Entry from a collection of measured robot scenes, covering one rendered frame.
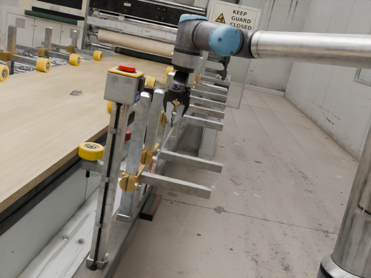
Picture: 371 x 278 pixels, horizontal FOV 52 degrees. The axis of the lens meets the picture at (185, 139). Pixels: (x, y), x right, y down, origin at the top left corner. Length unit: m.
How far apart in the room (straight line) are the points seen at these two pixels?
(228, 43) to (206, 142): 2.95
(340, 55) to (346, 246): 0.48
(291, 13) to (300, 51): 9.34
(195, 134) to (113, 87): 3.35
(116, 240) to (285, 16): 9.57
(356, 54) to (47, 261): 1.02
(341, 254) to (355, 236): 0.06
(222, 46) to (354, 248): 0.65
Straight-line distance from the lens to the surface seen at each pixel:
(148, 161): 1.44
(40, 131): 1.41
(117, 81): 0.87
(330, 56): 1.12
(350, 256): 0.97
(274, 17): 10.41
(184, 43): 1.27
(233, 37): 1.20
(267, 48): 1.22
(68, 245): 1.30
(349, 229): 0.96
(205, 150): 4.10
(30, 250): 1.20
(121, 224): 1.28
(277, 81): 10.53
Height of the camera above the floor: 1.35
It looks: 17 degrees down
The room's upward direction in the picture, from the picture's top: 12 degrees clockwise
